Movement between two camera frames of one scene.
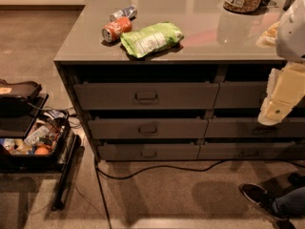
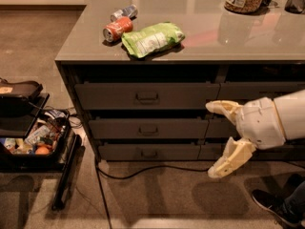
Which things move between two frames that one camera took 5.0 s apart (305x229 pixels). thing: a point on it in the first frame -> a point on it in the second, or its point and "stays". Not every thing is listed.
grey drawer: x=148 y=152 stays
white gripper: x=292 y=32 -> x=258 y=122
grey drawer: x=241 y=94 stays
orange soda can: x=114 y=30 stays
